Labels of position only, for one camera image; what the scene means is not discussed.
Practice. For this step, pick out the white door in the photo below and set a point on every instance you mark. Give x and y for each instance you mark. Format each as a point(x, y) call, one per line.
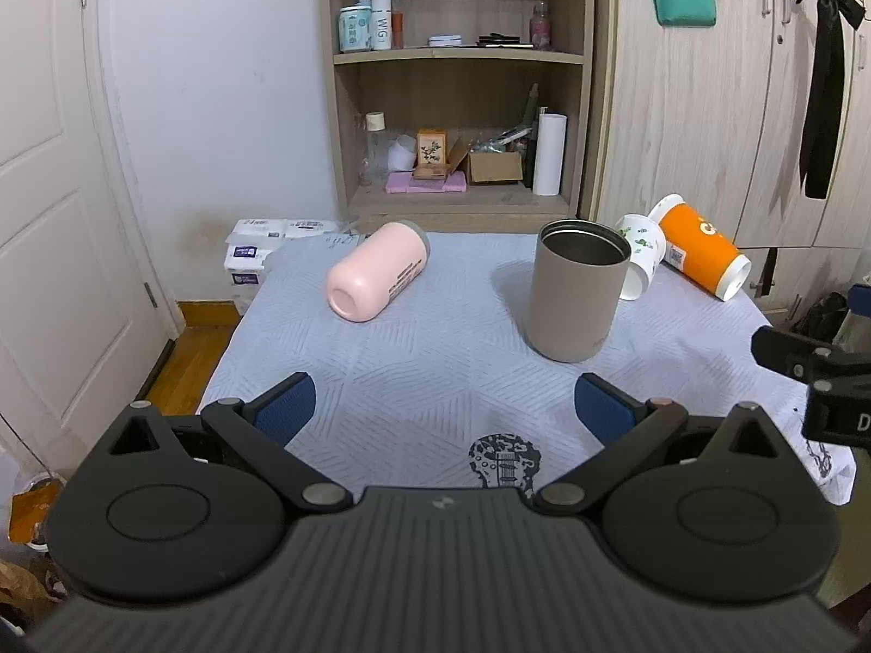
point(61, 217)

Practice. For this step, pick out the stack of tissue packs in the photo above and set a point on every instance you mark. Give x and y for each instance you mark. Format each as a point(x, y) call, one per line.
point(262, 252)

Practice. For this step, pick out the black flat items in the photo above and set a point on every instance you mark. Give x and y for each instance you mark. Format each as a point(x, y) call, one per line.
point(503, 41)

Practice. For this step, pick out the wooden shelf unit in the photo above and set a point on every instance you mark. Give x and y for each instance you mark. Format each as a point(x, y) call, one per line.
point(463, 204)

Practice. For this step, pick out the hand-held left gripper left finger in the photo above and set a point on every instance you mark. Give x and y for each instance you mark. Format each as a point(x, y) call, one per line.
point(289, 408)

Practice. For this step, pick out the brown paper bag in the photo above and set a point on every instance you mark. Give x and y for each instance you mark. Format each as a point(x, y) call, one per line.
point(24, 585)

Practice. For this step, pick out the teal and white bottle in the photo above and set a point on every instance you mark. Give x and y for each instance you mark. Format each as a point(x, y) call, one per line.
point(354, 28)

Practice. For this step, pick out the dark green bottle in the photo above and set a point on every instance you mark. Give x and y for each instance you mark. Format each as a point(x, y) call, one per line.
point(531, 143)

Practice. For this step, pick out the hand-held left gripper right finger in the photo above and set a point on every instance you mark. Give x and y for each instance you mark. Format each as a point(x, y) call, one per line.
point(602, 409)

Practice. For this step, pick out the clear bottle cream cap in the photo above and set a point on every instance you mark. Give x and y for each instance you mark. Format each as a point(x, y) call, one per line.
point(375, 143)

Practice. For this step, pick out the wooden wardrobe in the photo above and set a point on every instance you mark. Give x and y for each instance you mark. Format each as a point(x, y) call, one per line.
point(714, 115)

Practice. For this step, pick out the white flat tin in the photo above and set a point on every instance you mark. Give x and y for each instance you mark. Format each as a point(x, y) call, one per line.
point(446, 41)

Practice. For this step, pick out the white plastic cup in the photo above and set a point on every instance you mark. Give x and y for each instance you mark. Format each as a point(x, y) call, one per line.
point(403, 153)

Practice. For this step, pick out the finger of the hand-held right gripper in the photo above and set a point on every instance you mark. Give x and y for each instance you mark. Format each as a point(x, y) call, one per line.
point(782, 352)

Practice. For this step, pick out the white patterned tablecloth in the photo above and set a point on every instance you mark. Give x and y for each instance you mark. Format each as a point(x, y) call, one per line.
point(422, 367)

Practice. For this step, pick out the black door draft strip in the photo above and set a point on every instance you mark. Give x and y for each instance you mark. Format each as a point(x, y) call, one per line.
point(155, 371)

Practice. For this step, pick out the orange plastic bag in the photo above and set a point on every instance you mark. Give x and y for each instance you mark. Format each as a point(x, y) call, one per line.
point(34, 510)

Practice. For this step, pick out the pink jar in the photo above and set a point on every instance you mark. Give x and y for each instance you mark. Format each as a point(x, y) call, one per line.
point(540, 27)

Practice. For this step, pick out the white floral paper cup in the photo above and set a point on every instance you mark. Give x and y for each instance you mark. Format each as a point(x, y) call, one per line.
point(639, 255)

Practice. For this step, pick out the pink flat box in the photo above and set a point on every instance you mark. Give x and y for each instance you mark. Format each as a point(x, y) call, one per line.
point(422, 183)

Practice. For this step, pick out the white tube bottle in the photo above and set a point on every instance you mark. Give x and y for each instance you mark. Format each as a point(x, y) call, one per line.
point(382, 20)

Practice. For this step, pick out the orange paper cup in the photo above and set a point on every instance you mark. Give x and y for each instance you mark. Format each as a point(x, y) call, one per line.
point(701, 252)

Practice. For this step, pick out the pink cup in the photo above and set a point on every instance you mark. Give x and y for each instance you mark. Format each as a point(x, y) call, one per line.
point(376, 271)

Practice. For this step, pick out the orange floral box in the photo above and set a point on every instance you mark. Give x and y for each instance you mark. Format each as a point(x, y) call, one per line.
point(431, 153)

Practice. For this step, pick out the white paper roll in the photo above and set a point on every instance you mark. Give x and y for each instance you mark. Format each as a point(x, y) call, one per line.
point(550, 156)

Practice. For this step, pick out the black ribbon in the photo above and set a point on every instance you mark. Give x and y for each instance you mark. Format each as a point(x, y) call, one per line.
point(827, 81)

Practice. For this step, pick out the black bag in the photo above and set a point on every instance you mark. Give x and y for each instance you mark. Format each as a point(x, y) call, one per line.
point(820, 316)

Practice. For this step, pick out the taupe steel-lined cup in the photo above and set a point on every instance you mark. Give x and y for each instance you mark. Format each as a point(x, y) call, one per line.
point(575, 299)

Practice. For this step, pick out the open cardboard box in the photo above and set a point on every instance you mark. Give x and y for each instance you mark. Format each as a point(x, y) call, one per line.
point(493, 167)

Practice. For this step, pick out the small red bottle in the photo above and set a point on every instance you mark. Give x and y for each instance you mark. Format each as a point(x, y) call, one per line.
point(397, 30)

